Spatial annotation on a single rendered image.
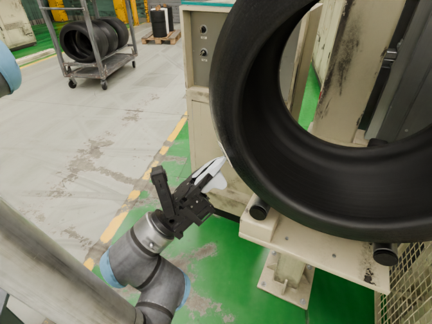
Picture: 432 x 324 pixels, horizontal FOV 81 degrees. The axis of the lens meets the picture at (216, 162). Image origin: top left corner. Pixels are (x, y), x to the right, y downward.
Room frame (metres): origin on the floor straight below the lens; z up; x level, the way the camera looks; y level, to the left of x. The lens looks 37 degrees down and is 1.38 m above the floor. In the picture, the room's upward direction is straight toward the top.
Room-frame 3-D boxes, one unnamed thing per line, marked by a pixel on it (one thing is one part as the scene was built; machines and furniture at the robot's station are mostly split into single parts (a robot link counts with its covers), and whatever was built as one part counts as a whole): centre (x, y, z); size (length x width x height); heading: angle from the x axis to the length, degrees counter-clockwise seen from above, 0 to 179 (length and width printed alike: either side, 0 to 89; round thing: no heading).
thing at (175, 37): (7.23, 1.36, 0.38); 1.20 x 0.80 x 0.76; 177
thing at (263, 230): (0.59, -0.18, 0.84); 0.36 x 0.09 x 0.06; 154
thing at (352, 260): (0.52, -0.31, 0.80); 0.37 x 0.36 x 0.02; 64
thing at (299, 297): (0.76, -0.40, 0.02); 0.27 x 0.27 x 0.04; 64
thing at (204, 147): (1.34, -0.17, 0.63); 0.56 x 0.41 x 1.27; 64
